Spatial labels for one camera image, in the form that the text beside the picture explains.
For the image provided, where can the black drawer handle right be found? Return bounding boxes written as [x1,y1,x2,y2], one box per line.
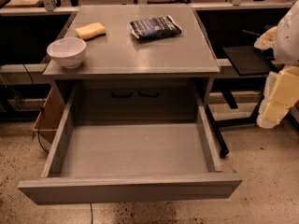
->
[138,89,161,98]

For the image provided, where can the black cable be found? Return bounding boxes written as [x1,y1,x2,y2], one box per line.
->
[22,63,50,155]

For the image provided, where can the black drawer handle left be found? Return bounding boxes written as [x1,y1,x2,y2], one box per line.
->
[111,89,134,98]

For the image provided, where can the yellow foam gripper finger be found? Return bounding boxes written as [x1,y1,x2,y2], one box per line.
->
[256,66,299,129]

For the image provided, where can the white bowl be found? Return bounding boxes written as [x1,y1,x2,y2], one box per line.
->
[47,37,87,69]

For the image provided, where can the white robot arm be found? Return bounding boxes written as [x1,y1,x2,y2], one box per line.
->
[254,1,299,129]

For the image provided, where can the grey cabinet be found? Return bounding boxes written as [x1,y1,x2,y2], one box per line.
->
[44,5,220,122]

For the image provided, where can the black table leg frame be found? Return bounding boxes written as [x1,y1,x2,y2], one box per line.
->
[206,90,263,159]

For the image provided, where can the yellow sponge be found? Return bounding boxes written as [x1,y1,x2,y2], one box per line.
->
[75,22,106,40]

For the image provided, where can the grey open top drawer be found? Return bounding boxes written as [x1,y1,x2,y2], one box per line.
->
[18,83,242,204]

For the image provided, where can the blue chip bag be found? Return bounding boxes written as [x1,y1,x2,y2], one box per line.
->
[130,15,181,39]

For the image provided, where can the black drawer handle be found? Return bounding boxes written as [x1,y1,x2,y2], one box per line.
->
[111,89,134,98]
[138,89,161,98]

